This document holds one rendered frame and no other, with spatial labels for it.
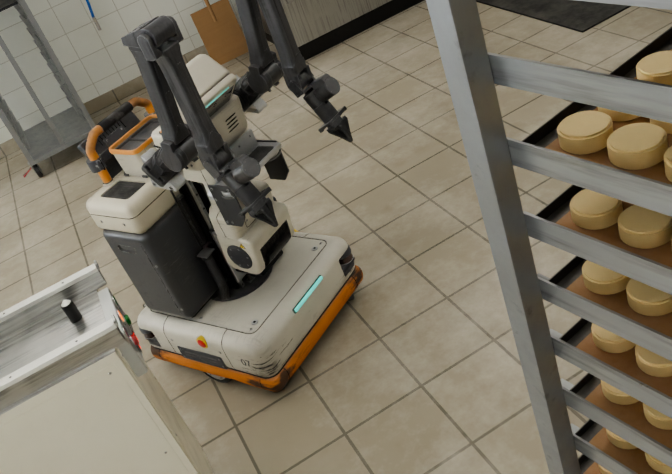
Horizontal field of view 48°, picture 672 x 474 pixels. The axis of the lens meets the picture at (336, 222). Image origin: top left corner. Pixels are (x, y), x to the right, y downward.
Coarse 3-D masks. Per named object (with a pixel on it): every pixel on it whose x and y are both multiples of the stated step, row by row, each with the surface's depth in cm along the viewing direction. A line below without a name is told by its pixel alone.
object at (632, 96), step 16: (496, 64) 67; (512, 64) 66; (528, 64) 64; (544, 64) 63; (496, 80) 69; (512, 80) 67; (528, 80) 65; (544, 80) 64; (560, 80) 62; (576, 80) 61; (592, 80) 59; (608, 80) 58; (624, 80) 57; (640, 80) 56; (560, 96) 63; (576, 96) 62; (592, 96) 60; (608, 96) 59; (624, 96) 58; (640, 96) 57; (656, 96) 55; (624, 112) 59; (640, 112) 57; (656, 112) 56
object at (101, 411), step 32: (64, 320) 198; (96, 320) 193; (0, 352) 196; (32, 352) 191; (64, 384) 179; (96, 384) 182; (128, 384) 186; (0, 416) 176; (32, 416) 179; (64, 416) 182; (96, 416) 186; (128, 416) 190; (160, 416) 196; (0, 448) 179; (32, 448) 182; (64, 448) 186; (96, 448) 190; (128, 448) 194; (160, 448) 198; (192, 448) 222
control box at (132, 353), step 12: (108, 288) 204; (108, 300) 199; (108, 312) 195; (120, 312) 202; (120, 324) 189; (120, 348) 187; (132, 348) 188; (132, 360) 190; (144, 360) 197; (144, 372) 192
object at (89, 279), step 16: (80, 272) 203; (96, 272) 203; (48, 288) 202; (64, 288) 201; (80, 288) 203; (96, 288) 205; (16, 304) 200; (32, 304) 199; (48, 304) 201; (0, 320) 198; (16, 320) 199; (32, 320) 201; (0, 336) 199
